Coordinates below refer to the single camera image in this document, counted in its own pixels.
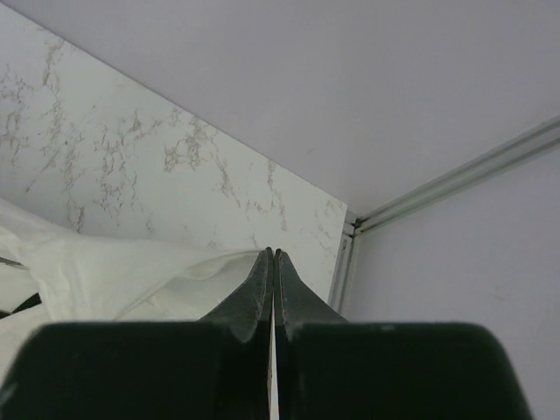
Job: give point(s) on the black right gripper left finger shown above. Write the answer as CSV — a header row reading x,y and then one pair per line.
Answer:
x,y
244,373

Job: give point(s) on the right aluminium frame post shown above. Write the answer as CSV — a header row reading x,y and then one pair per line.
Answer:
x,y
526,146

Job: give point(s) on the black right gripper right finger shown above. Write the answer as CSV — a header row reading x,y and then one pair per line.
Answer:
x,y
295,305

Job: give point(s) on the white t shirt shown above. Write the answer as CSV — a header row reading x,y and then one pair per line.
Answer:
x,y
115,332

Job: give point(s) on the right aluminium table rail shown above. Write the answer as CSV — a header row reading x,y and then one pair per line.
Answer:
x,y
341,274

